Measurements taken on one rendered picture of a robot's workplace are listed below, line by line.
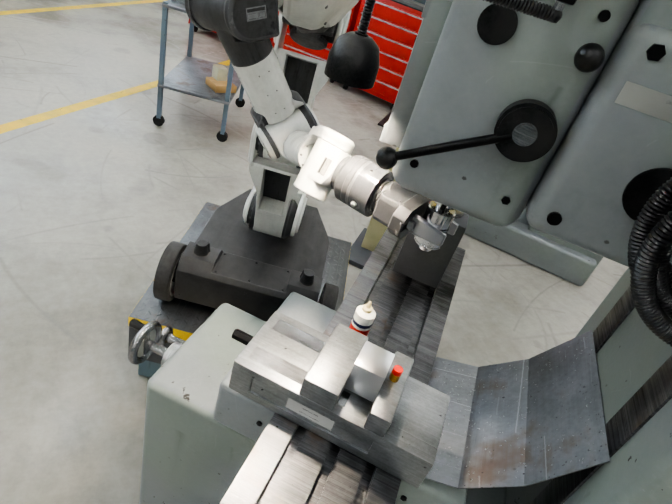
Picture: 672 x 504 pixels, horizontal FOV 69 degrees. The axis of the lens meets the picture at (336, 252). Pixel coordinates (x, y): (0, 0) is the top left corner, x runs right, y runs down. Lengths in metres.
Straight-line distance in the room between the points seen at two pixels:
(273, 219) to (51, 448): 1.02
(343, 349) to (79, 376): 1.40
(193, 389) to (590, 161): 0.86
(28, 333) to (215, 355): 1.18
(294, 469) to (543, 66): 0.65
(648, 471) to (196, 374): 0.84
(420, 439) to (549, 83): 0.54
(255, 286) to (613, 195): 1.15
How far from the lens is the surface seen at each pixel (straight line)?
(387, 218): 0.81
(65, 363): 2.13
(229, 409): 1.03
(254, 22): 1.00
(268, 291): 1.58
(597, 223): 0.68
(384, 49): 5.45
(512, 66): 0.64
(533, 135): 0.63
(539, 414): 1.02
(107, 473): 1.86
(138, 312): 1.73
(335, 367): 0.81
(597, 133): 0.64
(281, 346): 0.87
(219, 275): 1.60
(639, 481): 0.81
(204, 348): 1.21
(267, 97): 1.07
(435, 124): 0.67
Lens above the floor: 1.61
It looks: 34 degrees down
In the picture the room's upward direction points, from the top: 18 degrees clockwise
